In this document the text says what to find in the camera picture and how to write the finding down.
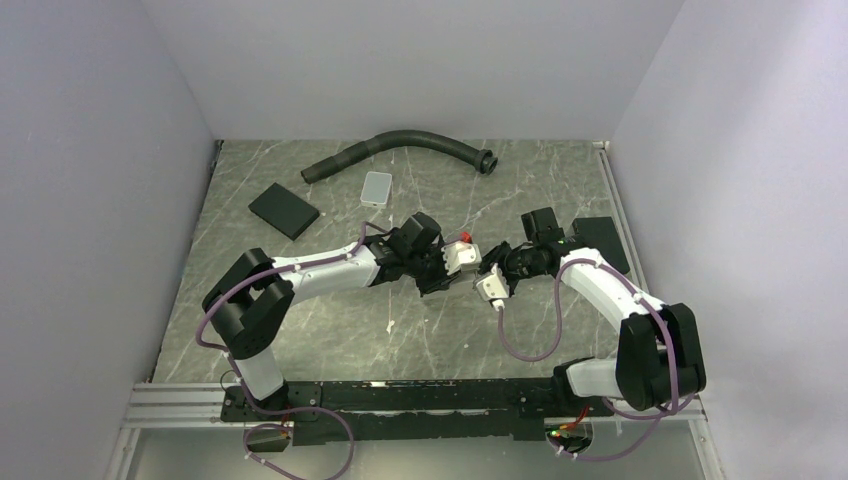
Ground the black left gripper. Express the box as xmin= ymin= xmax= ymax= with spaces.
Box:
xmin=406 ymin=241 xmax=462 ymax=296

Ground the white cardboard box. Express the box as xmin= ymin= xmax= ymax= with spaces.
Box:
xmin=421 ymin=271 xmax=477 ymax=299

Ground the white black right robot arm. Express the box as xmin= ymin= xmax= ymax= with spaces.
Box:
xmin=474 ymin=207 xmax=706 ymax=419

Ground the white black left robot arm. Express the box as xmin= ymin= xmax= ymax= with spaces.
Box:
xmin=202 ymin=212 xmax=462 ymax=420

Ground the black flat rectangular box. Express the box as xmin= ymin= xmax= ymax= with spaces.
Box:
xmin=248 ymin=183 xmax=320 ymax=241

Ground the clear white plastic case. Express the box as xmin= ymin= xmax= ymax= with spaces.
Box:
xmin=360 ymin=171 xmax=393 ymax=209

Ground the black corrugated hose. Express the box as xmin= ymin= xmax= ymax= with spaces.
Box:
xmin=301 ymin=129 xmax=499 ymax=186

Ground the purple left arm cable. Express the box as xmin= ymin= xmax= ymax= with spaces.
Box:
xmin=195 ymin=221 xmax=465 ymax=359

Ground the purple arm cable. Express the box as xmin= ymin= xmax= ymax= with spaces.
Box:
xmin=495 ymin=256 xmax=694 ymax=463
xmin=195 ymin=221 xmax=465 ymax=359

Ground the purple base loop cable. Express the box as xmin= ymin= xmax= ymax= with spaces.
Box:
xmin=242 ymin=400 xmax=360 ymax=480

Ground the black mounting base rail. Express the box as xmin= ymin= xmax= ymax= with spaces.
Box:
xmin=220 ymin=378 xmax=612 ymax=446

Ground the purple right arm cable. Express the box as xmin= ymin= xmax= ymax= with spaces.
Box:
xmin=495 ymin=256 xmax=694 ymax=463

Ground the aluminium frame rail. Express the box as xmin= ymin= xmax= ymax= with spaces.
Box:
xmin=122 ymin=383 xmax=225 ymax=429

